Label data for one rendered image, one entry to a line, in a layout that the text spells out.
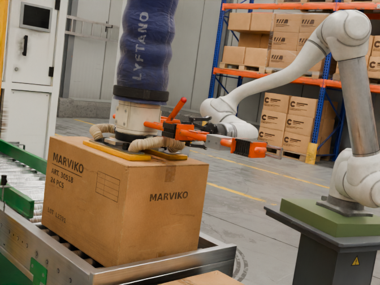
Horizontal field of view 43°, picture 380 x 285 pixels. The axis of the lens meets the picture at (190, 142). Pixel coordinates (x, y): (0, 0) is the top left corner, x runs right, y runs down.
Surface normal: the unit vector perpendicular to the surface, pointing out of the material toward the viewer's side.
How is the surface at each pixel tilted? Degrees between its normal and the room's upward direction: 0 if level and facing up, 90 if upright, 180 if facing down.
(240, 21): 90
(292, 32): 90
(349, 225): 90
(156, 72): 74
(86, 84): 90
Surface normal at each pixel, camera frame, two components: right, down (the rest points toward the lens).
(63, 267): -0.73, -0.01
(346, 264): 0.45, 0.18
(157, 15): 0.45, -0.04
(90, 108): 0.73, 0.18
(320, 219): -0.88, -0.06
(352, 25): 0.06, 0.03
